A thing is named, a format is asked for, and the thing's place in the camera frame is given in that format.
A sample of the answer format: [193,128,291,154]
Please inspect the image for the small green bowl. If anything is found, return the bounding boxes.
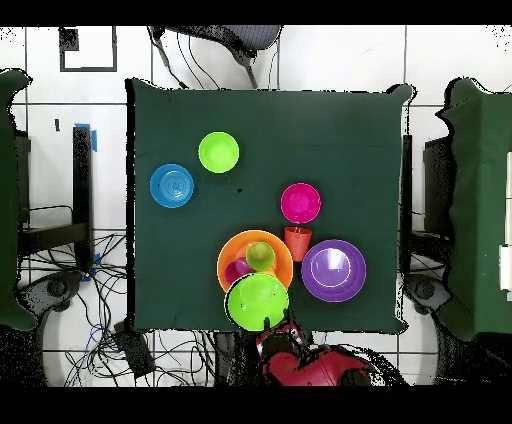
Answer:
[197,131,240,174]

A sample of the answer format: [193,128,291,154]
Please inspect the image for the large orange bowl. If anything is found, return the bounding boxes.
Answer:
[216,229,295,295]

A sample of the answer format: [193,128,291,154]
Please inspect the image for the black power strip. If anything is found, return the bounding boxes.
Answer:
[112,321,156,380]

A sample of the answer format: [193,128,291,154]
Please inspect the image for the pink bowl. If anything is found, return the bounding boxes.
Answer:
[279,182,322,225]

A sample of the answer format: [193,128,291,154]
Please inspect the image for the blue tape strip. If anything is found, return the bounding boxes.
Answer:
[74,122,98,154]

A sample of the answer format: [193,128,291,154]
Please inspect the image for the white box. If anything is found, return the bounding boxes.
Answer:
[498,244,512,292]

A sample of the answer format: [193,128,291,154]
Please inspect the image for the red-orange cup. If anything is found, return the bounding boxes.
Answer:
[284,226,314,264]

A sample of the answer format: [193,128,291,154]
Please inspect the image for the purple bowl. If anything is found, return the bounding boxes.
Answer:
[300,238,368,304]

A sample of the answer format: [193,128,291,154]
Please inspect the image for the dark green table cloth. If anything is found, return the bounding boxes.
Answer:
[125,77,417,335]

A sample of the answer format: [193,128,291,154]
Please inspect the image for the purple cup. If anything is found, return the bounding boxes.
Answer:
[223,256,254,285]

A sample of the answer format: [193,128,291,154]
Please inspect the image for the green cloth covered side table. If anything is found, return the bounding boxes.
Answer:
[435,76,512,342]
[0,66,38,332]

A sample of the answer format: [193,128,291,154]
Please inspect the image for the black metal stand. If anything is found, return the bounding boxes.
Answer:
[15,126,94,273]

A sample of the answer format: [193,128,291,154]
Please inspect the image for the grey office chair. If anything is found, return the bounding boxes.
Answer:
[148,25,285,90]

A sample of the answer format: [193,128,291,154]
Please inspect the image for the large green bowl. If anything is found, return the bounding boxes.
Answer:
[223,272,291,333]

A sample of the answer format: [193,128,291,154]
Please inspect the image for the blue bowl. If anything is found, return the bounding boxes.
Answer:
[149,163,195,210]

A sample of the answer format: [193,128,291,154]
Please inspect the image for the bundle of floor cables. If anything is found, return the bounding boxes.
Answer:
[19,229,217,387]

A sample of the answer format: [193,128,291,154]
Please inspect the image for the green cup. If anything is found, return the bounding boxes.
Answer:
[244,241,276,272]

